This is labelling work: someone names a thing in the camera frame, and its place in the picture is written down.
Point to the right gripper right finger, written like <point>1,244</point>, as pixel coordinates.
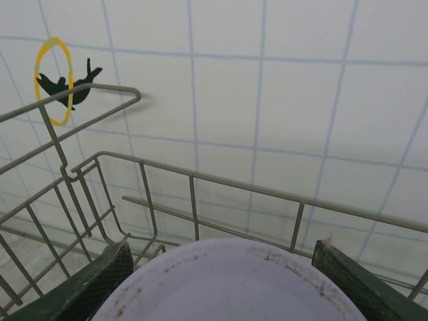
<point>361,287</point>

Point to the purple plastic cup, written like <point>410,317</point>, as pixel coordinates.
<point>227,284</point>

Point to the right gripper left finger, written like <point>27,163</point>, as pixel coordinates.
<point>83,284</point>

